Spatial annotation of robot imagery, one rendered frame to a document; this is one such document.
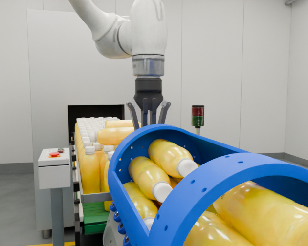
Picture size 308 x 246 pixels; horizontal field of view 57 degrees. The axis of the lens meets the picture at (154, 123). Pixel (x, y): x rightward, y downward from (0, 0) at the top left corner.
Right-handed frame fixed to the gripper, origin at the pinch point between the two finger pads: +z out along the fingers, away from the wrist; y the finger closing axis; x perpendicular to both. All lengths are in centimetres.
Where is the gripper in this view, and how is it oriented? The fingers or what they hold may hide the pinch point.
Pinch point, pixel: (148, 148)
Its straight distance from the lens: 82.2
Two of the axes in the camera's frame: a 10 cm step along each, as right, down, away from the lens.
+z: 0.0, 9.9, 1.1
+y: -9.6, 0.3, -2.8
